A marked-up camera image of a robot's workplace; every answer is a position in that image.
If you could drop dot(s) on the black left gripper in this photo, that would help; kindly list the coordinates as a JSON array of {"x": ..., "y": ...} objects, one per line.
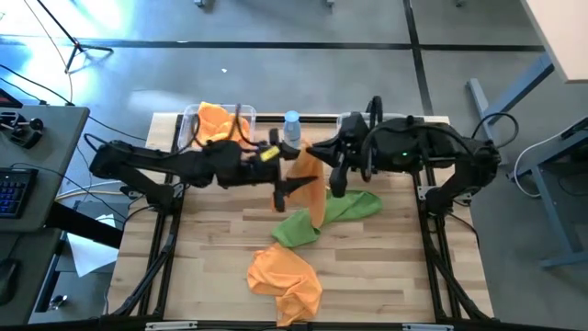
[{"x": 243, "y": 167}]

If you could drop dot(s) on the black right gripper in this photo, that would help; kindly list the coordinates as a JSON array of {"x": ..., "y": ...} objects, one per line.
[{"x": 356, "y": 147}]

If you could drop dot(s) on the green microfiber towel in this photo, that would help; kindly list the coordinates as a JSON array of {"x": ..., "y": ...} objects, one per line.
[{"x": 353, "y": 207}]

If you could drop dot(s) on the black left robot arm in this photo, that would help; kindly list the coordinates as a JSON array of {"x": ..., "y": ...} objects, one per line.
[{"x": 138, "y": 161}]

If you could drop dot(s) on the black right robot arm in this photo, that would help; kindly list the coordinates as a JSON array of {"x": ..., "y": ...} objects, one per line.
[{"x": 459, "y": 151}]

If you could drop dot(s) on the yellow tape strip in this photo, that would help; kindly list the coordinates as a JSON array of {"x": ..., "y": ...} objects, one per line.
[{"x": 271, "y": 153}]

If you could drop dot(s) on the clear water bottle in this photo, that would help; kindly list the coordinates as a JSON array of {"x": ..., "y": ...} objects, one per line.
[{"x": 292, "y": 126}]

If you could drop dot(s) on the black desk leg bar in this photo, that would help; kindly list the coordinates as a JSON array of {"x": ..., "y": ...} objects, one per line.
[{"x": 82, "y": 225}]

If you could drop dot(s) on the white paper sheet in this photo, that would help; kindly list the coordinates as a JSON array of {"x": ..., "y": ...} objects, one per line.
[{"x": 87, "y": 253}]

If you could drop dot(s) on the grey desk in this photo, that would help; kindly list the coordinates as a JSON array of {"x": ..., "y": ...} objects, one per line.
[
  {"x": 32, "y": 257},
  {"x": 55, "y": 138}
]

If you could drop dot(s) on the black tripod stand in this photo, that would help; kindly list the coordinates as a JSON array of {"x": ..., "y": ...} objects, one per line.
[{"x": 78, "y": 46}]

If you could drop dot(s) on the beige tabletop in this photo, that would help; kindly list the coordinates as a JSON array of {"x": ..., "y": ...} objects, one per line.
[{"x": 565, "y": 37}]

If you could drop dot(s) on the black desk clamp device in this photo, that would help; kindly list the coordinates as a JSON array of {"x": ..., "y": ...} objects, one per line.
[{"x": 27, "y": 133}]

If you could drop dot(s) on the small metal caster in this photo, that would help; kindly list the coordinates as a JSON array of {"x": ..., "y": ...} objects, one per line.
[{"x": 58, "y": 302}]

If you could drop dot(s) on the black backlit keyboard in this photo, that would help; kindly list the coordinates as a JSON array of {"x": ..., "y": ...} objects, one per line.
[{"x": 14, "y": 193}]

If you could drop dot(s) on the black computer mouse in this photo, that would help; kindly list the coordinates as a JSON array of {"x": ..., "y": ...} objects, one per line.
[{"x": 7, "y": 280}]

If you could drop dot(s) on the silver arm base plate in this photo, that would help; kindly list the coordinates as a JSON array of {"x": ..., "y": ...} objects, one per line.
[
  {"x": 423, "y": 192},
  {"x": 178, "y": 188}
]

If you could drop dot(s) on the black aluminium table frame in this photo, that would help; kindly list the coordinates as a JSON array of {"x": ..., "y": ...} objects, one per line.
[{"x": 229, "y": 327}]

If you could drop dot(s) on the silver metal bracket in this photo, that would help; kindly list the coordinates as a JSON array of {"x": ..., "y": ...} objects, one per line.
[
  {"x": 170, "y": 326},
  {"x": 427, "y": 327}
]

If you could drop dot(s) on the blue-grey table leg frame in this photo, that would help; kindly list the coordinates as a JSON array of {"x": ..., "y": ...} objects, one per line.
[{"x": 519, "y": 89}]

